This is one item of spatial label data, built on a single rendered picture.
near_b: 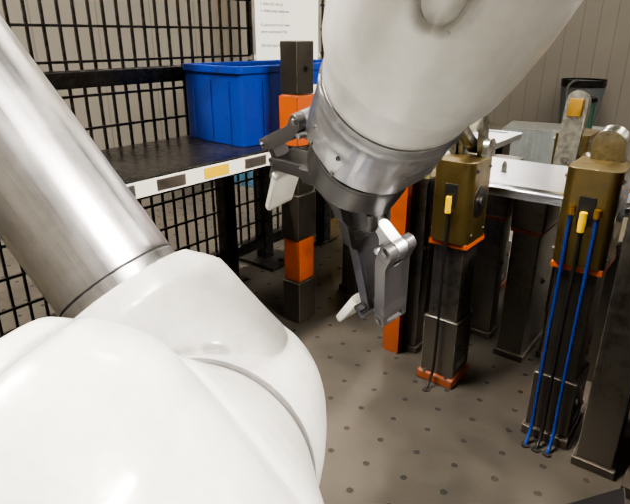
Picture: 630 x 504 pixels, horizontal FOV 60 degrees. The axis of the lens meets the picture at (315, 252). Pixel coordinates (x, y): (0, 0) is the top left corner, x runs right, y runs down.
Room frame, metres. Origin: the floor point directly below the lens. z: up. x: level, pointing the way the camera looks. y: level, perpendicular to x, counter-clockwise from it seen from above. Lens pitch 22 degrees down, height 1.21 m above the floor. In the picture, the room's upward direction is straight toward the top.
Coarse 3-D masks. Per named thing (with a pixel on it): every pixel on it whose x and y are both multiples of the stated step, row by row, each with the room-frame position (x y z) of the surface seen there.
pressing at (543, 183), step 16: (496, 160) 0.96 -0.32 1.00; (512, 160) 0.96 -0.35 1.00; (496, 176) 0.84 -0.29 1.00; (512, 176) 0.84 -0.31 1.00; (528, 176) 0.84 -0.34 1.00; (544, 176) 0.84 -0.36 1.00; (560, 176) 0.84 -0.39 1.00; (496, 192) 0.78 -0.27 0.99; (512, 192) 0.76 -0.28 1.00; (528, 192) 0.75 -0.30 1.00; (544, 192) 0.74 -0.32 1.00; (560, 192) 0.75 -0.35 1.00
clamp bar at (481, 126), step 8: (480, 120) 0.75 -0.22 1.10; (488, 120) 0.76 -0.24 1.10; (472, 128) 0.75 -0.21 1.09; (480, 128) 0.75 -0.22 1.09; (488, 128) 0.76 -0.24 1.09; (480, 136) 0.75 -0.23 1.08; (488, 136) 0.76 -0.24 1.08; (480, 144) 0.75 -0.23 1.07; (464, 152) 0.77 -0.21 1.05; (480, 152) 0.75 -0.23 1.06
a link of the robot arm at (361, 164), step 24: (312, 120) 0.33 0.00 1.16; (336, 120) 0.30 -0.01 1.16; (312, 144) 0.34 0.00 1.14; (336, 144) 0.31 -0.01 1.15; (360, 144) 0.29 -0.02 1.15; (336, 168) 0.32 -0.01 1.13; (360, 168) 0.31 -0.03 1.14; (384, 168) 0.30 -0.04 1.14; (408, 168) 0.30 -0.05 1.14; (432, 168) 0.34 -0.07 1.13; (384, 192) 0.32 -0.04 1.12
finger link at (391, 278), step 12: (408, 240) 0.37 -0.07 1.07; (384, 252) 0.36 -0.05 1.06; (396, 252) 0.36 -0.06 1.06; (408, 252) 0.37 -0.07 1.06; (384, 264) 0.37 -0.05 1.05; (396, 264) 0.38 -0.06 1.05; (408, 264) 0.39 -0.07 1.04; (384, 276) 0.37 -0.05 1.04; (396, 276) 0.38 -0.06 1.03; (384, 288) 0.38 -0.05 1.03; (396, 288) 0.39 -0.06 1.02; (384, 300) 0.39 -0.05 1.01; (396, 300) 0.40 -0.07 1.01; (384, 312) 0.39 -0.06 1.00; (384, 324) 0.40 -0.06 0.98
